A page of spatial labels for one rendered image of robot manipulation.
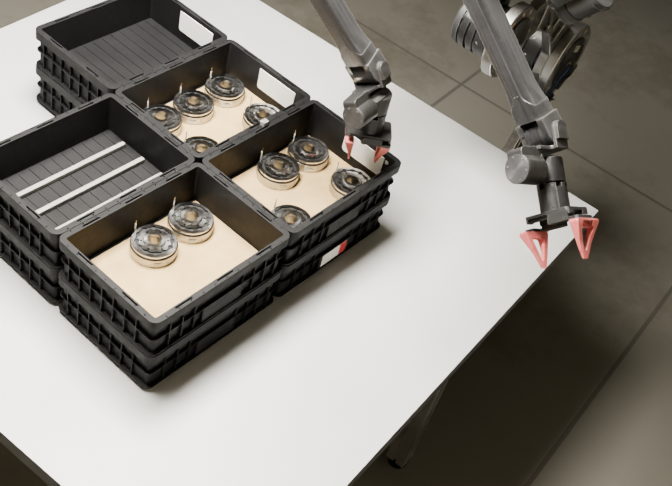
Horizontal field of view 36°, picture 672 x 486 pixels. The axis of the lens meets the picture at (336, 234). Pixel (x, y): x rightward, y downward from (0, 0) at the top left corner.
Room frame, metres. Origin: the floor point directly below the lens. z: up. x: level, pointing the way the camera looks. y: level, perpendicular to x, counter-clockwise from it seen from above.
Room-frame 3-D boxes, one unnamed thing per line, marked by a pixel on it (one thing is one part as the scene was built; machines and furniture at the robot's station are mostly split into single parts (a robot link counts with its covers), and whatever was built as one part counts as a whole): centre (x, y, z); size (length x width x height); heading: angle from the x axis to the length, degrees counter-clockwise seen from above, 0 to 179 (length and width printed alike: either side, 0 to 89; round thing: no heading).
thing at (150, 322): (1.48, 0.32, 0.92); 0.40 x 0.30 x 0.02; 150
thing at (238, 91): (2.11, 0.38, 0.86); 0.10 x 0.10 x 0.01
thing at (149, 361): (1.48, 0.32, 0.76); 0.40 x 0.30 x 0.12; 150
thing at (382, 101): (1.89, 0.00, 1.11); 0.07 x 0.06 x 0.07; 155
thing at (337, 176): (1.89, 0.00, 0.86); 0.10 x 0.10 x 0.01
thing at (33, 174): (1.63, 0.58, 0.87); 0.40 x 0.30 x 0.11; 150
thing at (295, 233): (1.83, 0.12, 0.92); 0.40 x 0.30 x 0.02; 150
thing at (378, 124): (1.90, -0.01, 1.05); 0.10 x 0.07 x 0.07; 100
